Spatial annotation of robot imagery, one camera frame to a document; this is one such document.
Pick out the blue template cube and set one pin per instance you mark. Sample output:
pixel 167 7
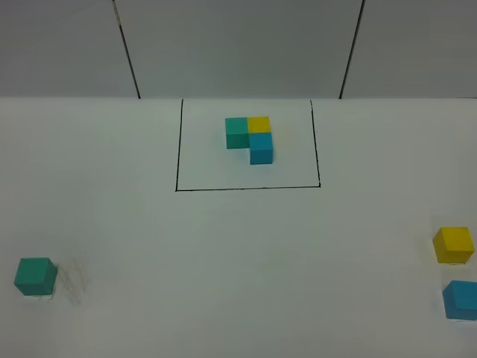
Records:
pixel 261 148

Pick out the green template cube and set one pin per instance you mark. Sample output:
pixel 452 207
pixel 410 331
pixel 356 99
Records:
pixel 237 134

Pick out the yellow template cube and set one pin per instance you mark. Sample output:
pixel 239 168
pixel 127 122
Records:
pixel 258 124

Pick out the loose yellow cube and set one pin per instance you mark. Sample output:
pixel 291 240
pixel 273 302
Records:
pixel 453 245

